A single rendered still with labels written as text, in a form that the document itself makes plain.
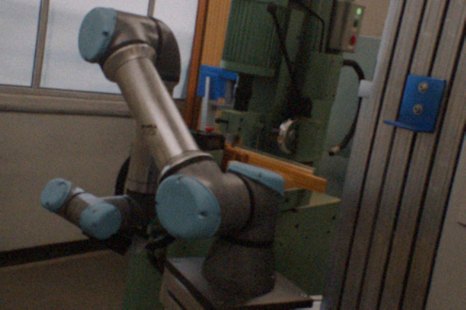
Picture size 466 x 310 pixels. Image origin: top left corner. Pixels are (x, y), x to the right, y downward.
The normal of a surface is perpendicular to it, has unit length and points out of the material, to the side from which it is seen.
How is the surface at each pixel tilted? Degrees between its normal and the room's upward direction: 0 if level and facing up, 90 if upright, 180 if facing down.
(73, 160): 90
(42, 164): 90
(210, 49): 87
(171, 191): 95
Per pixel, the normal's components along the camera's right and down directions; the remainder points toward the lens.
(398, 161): -0.85, -0.07
